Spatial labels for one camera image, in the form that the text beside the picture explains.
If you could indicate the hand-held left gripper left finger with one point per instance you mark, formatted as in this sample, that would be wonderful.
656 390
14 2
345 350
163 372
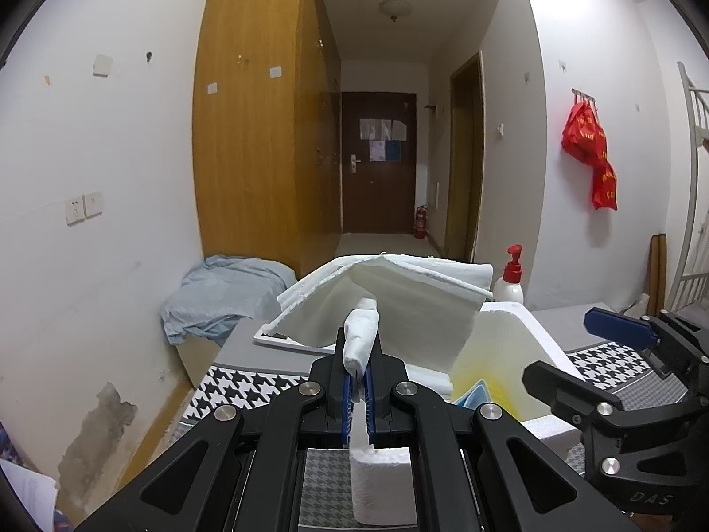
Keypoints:
347 404

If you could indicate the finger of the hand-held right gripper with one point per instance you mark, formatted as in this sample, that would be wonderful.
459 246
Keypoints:
559 385
620 327

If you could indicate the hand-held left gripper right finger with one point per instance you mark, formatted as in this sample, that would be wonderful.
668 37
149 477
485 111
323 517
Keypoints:
370 410

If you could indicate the white foam box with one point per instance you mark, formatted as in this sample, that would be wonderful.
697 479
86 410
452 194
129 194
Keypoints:
532 332

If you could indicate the white cloth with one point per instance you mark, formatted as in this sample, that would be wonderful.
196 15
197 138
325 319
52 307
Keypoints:
410 316

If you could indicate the brown wooden board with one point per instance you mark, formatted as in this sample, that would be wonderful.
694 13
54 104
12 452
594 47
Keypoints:
658 277

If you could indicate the houndstooth table cloth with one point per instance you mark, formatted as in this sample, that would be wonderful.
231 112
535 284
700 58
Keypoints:
249 393

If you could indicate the white pump bottle red cap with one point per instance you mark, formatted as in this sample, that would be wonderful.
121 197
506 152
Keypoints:
508 288

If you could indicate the blue grey bedsheet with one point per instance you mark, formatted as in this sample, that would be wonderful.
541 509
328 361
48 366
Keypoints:
221 293

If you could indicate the metal bunk bed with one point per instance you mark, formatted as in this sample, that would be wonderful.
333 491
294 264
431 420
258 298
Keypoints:
695 177

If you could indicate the red plastic bags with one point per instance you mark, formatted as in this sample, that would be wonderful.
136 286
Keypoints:
587 144

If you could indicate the red fire extinguisher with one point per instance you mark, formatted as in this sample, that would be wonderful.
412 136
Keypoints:
421 223

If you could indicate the dark brown door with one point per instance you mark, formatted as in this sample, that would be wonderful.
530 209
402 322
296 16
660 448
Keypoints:
376 199

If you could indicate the white paper notice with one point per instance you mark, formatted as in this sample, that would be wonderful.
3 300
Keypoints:
384 128
368 128
399 130
377 150

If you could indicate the blue paper notice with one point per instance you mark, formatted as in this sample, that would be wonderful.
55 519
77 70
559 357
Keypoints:
393 150

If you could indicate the wooden wardrobe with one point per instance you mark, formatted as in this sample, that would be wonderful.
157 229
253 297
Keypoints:
249 149

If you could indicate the white paper sheet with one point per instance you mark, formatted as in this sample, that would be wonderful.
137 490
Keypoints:
27 493

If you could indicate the round ceiling lamp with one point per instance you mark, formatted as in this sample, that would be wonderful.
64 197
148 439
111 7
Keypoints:
395 9

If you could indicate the wooden side door frame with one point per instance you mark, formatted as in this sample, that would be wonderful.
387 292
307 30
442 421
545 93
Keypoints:
462 166

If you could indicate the metal wall hook rack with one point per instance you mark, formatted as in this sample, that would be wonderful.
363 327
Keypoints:
585 95

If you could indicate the white wall switch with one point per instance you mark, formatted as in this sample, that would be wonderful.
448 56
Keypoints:
93 204

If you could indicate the white wall socket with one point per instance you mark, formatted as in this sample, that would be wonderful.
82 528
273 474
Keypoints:
75 211

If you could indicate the white wall cover plate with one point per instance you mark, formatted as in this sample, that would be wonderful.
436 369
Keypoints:
102 65

